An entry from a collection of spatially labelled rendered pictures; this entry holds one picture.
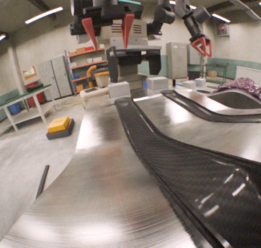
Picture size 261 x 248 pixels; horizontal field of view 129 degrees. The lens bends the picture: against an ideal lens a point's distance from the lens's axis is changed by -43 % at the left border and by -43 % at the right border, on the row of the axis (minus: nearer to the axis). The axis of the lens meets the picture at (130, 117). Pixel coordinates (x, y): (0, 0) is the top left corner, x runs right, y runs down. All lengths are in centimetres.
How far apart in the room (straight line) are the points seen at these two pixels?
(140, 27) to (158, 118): 58
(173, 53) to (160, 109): 589
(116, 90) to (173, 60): 582
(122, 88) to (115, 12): 17
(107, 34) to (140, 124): 49
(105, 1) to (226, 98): 37
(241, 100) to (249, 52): 762
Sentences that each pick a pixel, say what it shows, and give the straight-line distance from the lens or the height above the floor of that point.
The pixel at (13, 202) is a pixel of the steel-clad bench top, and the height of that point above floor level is 80.
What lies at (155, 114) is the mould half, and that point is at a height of 88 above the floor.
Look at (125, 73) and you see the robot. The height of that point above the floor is 92.
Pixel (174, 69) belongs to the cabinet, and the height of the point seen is 55.
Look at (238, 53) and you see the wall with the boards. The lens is 822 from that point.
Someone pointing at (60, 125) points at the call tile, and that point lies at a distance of 35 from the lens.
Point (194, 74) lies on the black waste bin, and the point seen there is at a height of 49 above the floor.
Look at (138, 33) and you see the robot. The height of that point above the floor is 113.
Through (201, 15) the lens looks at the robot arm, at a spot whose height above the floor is 117.
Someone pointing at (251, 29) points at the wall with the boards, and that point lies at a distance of 813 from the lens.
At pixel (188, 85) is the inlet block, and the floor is 87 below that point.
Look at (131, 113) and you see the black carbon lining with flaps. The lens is 19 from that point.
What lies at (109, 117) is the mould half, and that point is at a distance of 17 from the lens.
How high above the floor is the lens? 96
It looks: 28 degrees down
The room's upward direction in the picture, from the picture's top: 8 degrees counter-clockwise
